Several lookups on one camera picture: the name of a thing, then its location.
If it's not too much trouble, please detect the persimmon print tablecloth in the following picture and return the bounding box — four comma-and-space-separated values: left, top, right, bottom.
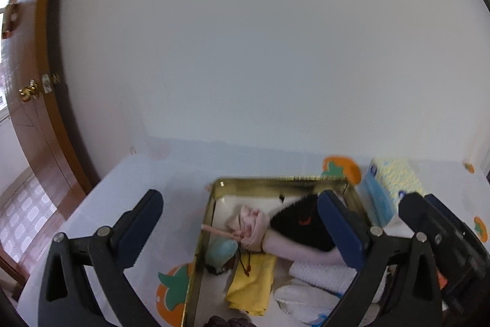
17, 135, 490, 327

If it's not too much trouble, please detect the white mesh pouch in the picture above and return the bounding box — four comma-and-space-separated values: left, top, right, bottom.
273, 283, 383, 325

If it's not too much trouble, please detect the white waffle cloth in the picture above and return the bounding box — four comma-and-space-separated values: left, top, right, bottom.
288, 260, 358, 293

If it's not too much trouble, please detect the patterned tissue pack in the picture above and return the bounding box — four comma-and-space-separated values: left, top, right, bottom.
360, 158, 425, 228

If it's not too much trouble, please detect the yellow cloth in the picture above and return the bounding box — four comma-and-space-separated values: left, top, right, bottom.
226, 252, 278, 316

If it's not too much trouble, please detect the wooden door ornament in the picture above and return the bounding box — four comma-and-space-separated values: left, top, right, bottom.
0, 0, 24, 40

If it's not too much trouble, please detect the purple scrunchie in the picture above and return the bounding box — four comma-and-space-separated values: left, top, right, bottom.
207, 315, 251, 327

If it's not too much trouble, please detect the teal small pouch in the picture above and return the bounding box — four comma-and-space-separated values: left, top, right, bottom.
206, 237, 253, 277

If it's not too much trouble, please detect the wooden door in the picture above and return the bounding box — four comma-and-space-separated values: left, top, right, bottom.
0, 0, 102, 285

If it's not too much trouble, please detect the gold rectangular tin box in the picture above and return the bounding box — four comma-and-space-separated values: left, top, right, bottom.
183, 176, 374, 327

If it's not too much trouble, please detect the brass door knob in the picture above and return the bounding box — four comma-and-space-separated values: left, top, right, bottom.
20, 80, 41, 102

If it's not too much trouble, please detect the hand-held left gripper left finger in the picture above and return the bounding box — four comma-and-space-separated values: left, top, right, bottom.
38, 189, 164, 327

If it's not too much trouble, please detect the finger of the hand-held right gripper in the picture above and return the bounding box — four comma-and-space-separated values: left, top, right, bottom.
398, 192, 441, 238
425, 194, 466, 228

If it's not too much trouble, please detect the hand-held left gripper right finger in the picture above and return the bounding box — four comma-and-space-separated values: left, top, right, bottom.
317, 190, 447, 327

